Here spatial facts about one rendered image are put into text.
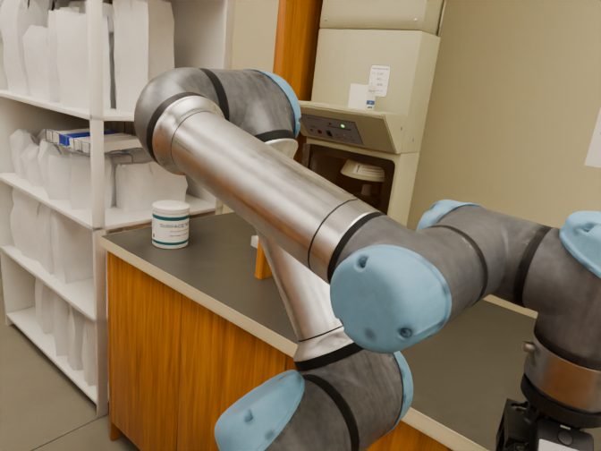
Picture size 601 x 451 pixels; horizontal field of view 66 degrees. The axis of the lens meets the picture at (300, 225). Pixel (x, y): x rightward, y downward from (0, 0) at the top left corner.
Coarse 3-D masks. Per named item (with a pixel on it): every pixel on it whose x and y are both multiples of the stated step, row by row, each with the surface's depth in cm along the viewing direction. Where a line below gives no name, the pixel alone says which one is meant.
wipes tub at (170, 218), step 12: (156, 204) 166; (168, 204) 168; (180, 204) 170; (156, 216) 164; (168, 216) 163; (180, 216) 165; (156, 228) 166; (168, 228) 164; (180, 228) 166; (156, 240) 167; (168, 240) 166; (180, 240) 168
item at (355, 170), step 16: (320, 160) 137; (336, 160) 133; (352, 160) 130; (368, 160) 126; (384, 160) 123; (336, 176) 134; (352, 176) 131; (368, 176) 127; (384, 176) 124; (352, 192) 131; (368, 192) 128; (384, 192) 125; (384, 208) 126
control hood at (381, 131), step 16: (304, 112) 127; (320, 112) 123; (336, 112) 119; (352, 112) 116; (368, 112) 113; (384, 112) 117; (304, 128) 134; (368, 128) 117; (384, 128) 114; (400, 128) 117; (352, 144) 127; (368, 144) 123; (384, 144) 119; (400, 144) 120
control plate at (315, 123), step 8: (304, 120) 130; (312, 120) 128; (320, 120) 126; (328, 120) 124; (336, 120) 122; (312, 128) 132; (320, 128) 129; (328, 128) 127; (336, 128) 125; (344, 128) 123; (352, 128) 121; (320, 136) 133; (328, 136) 130; (336, 136) 128; (352, 136) 124; (360, 144) 125
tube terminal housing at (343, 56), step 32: (320, 32) 131; (352, 32) 125; (384, 32) 119; (416, 32) 114; (320, 64) 133; (352, 64) 126; (384, 64) 120; (416, 64) 115; (320, 96) 135; (416, 96) 119; (416, 128) 124; (416, 160) 129
